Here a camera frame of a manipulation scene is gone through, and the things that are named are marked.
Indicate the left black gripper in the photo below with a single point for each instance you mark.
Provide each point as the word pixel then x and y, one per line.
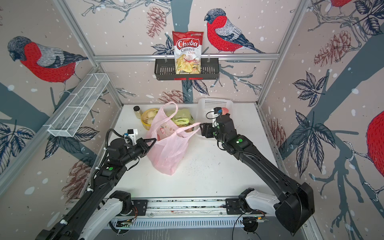
pixel 144 147

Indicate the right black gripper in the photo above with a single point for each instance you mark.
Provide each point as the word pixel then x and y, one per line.
pixel 207 128

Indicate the pink plastic bag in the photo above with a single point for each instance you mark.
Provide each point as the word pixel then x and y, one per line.
pixel 171 141

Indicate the green plastic bag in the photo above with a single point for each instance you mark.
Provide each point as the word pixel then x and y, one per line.
pixel 183 118

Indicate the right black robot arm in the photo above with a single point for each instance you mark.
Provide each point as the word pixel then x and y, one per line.
pixel 295 201

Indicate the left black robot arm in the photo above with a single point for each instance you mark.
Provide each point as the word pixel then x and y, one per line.
pixel 100 204

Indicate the peach in crate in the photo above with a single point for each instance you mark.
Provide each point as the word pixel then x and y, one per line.
pixel 225 111

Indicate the Chuba cassava chips bag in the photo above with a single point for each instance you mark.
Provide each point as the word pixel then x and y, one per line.
pixel 188 52

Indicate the white plastic crate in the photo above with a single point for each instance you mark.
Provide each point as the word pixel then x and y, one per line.
pixel 205 107

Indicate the spice jar pale contents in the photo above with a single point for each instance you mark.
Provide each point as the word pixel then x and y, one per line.
pixel 138 112

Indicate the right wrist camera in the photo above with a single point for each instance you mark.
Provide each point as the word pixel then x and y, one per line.
pixel 218 111

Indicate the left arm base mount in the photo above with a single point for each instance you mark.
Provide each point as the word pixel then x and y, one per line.
pixel 130 207

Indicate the black wire shelf basket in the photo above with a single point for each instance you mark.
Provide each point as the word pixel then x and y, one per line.
pixel 204 69

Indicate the white wire mesh basket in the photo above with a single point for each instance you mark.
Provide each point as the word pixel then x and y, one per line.
pixel 71 118

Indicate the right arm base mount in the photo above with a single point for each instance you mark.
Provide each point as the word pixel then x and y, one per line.
pixel 237 206

